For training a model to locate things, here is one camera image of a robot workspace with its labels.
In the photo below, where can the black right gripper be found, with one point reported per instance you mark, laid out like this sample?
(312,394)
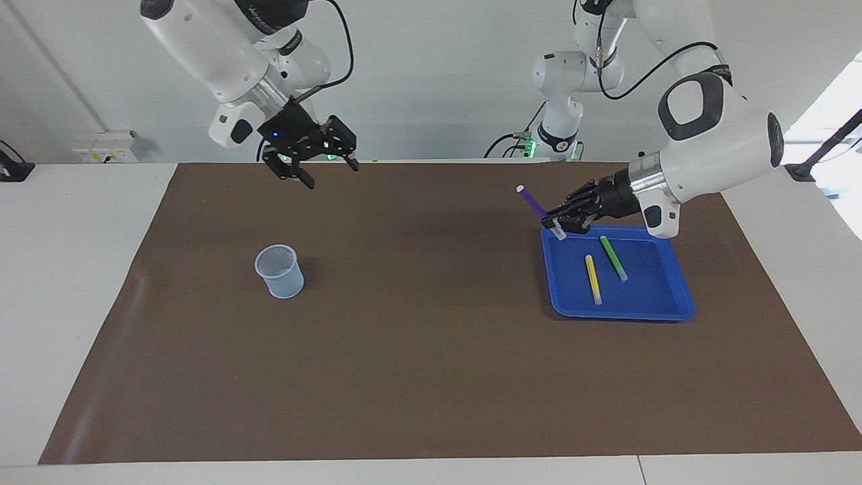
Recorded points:
(289,131)

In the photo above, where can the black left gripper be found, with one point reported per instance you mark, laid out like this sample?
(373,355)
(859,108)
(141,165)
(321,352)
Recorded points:
(616,197)

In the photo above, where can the purple marker pen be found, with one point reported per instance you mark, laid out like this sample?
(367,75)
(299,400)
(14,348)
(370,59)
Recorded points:
(533,201)

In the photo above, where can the green marker pen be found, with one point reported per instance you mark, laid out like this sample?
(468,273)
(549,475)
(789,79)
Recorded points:
(613,257)

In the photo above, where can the yellow marker pen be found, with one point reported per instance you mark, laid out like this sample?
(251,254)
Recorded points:
(592,277)

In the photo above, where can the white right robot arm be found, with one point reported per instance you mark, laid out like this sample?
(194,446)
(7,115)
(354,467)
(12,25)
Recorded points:
(202,47)

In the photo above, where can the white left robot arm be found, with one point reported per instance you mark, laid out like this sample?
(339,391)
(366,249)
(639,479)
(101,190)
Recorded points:
(727,135)

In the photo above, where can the blue plastic tray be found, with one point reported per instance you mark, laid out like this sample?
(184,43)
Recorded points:
(646,296)

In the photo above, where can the translucent mesh pen cup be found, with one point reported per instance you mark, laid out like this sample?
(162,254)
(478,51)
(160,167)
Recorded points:
(283,283)

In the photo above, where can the brown table mat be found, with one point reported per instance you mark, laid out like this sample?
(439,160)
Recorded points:
(431,370)

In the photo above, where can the black pole with base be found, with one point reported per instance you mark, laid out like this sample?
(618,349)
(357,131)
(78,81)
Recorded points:
(801,170)

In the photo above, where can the black table clamp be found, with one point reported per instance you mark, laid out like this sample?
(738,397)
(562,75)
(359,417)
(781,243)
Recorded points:
(13,170)

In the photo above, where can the white wall socket box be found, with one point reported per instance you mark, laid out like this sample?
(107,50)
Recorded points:
(104,147)

